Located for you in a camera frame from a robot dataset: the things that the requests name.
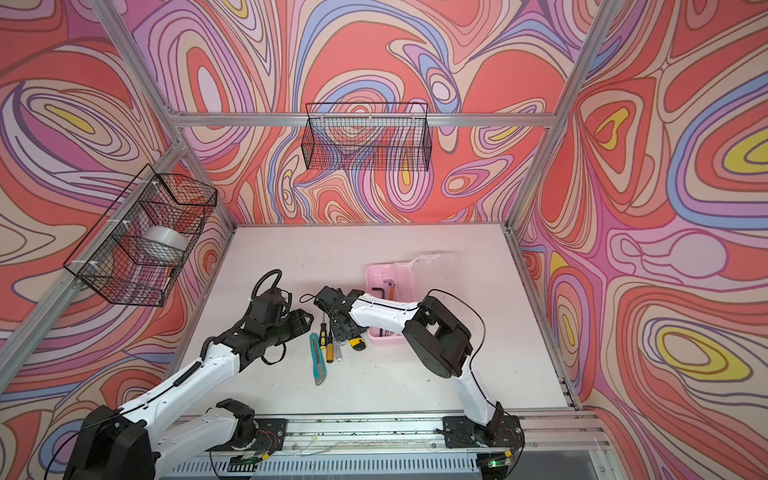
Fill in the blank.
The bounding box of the back wall wire basket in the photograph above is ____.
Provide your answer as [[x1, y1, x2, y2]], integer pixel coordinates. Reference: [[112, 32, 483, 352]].
[[301, 101, 432, 172]]

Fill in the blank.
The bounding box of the clear handled screwdriver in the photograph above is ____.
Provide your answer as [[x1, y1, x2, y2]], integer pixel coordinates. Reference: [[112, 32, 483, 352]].
[[332, 340, 343, 363]]

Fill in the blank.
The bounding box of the silver tape roll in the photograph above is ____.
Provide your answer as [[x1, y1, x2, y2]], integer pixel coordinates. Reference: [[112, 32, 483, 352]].
[[142, 225, 189, 252]]

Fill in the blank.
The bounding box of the amber handled screwdriver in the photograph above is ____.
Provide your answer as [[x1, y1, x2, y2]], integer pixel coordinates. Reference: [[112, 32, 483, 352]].
[[325, 331, 335, 364]]

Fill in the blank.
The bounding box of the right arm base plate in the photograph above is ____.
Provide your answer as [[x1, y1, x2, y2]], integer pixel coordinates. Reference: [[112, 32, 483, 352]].
[[436, 415, 526, 451]]

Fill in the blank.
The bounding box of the wall wire basket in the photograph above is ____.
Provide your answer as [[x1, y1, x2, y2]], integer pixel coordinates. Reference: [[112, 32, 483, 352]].
[[301, 101, 432, 172], [63, 165, 218, 307]]

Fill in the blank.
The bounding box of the teal utility knife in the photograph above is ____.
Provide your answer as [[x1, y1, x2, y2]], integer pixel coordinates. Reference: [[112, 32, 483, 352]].
[[309, 333, 326, 386]]

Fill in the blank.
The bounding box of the black yellow box cutter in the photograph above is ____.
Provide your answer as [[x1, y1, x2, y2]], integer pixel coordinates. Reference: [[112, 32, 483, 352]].
[[348, 337, 366, 351]]

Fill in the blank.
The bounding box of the pink plastic tool box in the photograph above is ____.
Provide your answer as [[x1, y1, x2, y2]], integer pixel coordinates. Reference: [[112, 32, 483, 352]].
[[365, 252, 462, 318]]

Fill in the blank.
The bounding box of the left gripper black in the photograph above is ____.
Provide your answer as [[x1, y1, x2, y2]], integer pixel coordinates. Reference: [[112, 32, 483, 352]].
[[262, 307, 315, 349]]

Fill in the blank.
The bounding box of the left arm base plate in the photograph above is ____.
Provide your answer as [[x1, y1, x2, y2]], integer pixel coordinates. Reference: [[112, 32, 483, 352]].
[[210, 418, 288, 454]]

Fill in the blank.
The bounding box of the aluminium front rail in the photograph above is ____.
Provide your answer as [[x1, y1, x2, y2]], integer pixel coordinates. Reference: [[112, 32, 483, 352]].
[[258, 409, 612, 456]]

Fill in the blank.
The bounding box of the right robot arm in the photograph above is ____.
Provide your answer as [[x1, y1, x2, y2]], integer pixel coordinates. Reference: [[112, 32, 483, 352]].
[[313, 286, 504, 445]]

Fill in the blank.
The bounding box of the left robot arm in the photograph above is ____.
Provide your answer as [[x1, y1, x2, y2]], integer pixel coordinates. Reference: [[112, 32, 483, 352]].
[[64, 287, 313, 479]]

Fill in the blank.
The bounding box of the left wall wire basket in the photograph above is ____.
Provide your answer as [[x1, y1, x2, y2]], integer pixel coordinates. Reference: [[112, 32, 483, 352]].
[[63, 165, 218, 307]]

